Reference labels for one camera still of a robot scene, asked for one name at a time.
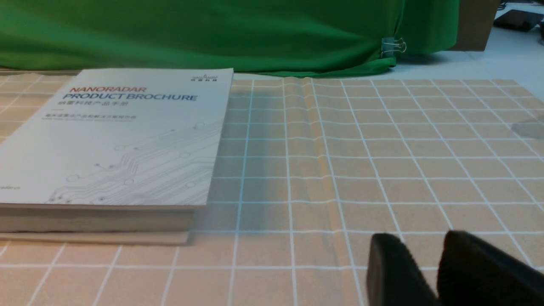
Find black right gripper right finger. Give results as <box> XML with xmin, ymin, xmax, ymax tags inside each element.
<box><xmin>437</xmin><ymin>231</ymin><xmax>544</xmax><ymax>306</ymax></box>

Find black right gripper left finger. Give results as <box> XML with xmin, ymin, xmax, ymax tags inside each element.
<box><xmin>366</xmin><ymin>233</ymin><xmax>440</xmax><ymax>306</ymax></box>

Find beige checkered tablecloth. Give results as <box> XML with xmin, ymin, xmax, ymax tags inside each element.
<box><xmin>0</xmin><ymin>78</ymin><xmax>544</xmax><ymax>306</ymax></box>

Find silver binder clip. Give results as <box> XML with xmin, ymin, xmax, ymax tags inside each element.
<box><xmin>380</xmin><ymin>37</ymin><xmax>407</xmax><ymax>59</ymax></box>

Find brown cardboard box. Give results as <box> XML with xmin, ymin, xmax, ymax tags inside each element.
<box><xmin>449</xmin><ymin>0</ymin><xmax>501</xmax><ymax>52</ymax></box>

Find green backdrop cloth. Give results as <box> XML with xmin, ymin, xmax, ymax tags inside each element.
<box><xmin>0</xmin><ymin>0</ymin><xmax>460</xmax><ymax>78</ymax></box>

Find dark device on table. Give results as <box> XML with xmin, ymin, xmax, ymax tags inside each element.
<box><xmin>493</xmin><ymin>10</ymin><xmax>544</xmax><ymax>32</ymax></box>

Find beige book under brochure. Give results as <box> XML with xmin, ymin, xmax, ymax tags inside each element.
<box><xmin>0</xmin><ymin>231</ymin><xmax>189</xmax><ymax>246</ymax></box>

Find white product brochure book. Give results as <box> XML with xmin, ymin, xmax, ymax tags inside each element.
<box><xmin>0</xmin><ymin>68</ymin><xmax>234</xmax><ymax>233</ymax></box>

